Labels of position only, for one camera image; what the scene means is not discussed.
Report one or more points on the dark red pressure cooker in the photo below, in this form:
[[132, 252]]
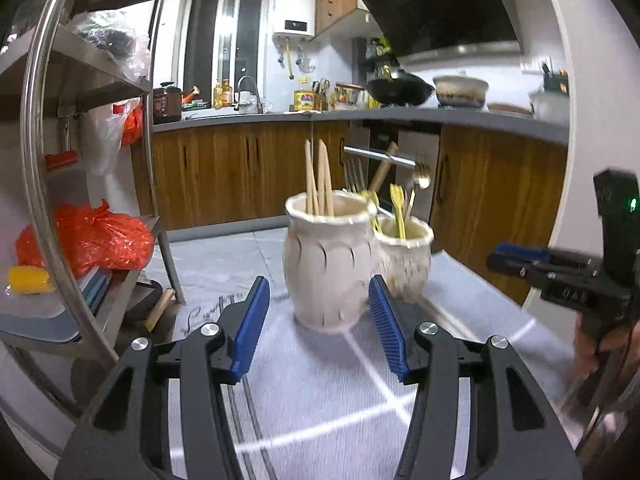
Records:
[[167, 105]]

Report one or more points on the utensil holder with scissors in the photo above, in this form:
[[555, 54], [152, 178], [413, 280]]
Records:
[[321, 96]]

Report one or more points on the yellow packet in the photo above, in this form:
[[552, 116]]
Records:
[[30, 280]]

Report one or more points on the metal faucet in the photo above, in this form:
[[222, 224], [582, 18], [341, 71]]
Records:
[[257, 95]]

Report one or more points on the black wok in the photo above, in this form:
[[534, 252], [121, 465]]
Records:
[[400, 91]]

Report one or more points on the black range hood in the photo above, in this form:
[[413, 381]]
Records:
[[440, 5]]

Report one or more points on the small red plastic bag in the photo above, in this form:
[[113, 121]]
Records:
[[131, 127]]

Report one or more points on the white bowl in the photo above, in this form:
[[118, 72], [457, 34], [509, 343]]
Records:
[[550, 107]]

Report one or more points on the kitchen window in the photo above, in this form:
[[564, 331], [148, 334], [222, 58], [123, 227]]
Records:
[[205, 40]]

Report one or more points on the yellow oil container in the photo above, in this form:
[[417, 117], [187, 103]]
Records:
[[306, 101]]

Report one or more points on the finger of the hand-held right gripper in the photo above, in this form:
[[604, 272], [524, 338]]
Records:
[[525, 252], [515, 266]]

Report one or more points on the person's right hand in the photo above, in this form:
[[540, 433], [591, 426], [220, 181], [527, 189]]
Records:
[[582, 355]]

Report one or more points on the amber glass bottle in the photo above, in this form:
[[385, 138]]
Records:
[[223, 95]]

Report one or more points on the white plastic bag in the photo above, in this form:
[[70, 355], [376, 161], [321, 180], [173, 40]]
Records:
[[102, 140]]

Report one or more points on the large red plastic bag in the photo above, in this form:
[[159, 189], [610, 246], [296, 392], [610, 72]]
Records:
[[95, 240]]

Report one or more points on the green box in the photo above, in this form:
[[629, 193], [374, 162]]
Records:
[[556, 85]]

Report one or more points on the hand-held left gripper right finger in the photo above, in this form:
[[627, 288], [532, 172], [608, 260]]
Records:
[[390, 330]]

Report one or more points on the grey lined mat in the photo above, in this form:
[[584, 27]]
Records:
[[325, 385]]

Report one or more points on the white cooking pot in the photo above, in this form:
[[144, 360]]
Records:
[[460, 92]]

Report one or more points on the red container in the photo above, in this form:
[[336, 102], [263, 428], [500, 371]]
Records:
[[62, 160]]

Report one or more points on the white water heater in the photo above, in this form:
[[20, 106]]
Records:
[[295, 10]]

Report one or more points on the large white ceramic jar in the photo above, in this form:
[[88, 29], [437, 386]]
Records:
[[330, 270]]

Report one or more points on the yellow fork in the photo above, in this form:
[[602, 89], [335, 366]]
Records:
[[397, 210]]

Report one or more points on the silver fork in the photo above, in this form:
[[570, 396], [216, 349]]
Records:
[[353, 175]]

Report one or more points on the wooden base cabinet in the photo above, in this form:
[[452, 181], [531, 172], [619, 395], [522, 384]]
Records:
[[210, 170]]

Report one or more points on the built-in oven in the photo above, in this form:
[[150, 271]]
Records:
[[415, 145]]

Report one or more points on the metal shelf rack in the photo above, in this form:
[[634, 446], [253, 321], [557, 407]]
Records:
[[80, 60]]

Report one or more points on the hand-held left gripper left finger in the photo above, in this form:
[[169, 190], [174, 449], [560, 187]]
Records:
[[250, 330]]

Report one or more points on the clear plastic bag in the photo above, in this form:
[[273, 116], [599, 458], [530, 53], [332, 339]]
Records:
[[115, 40]]

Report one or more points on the small white ceramic jar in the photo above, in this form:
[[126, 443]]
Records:
[[407, 265]]

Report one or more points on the wall outlet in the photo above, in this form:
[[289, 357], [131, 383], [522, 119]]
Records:
[[535, 65]]

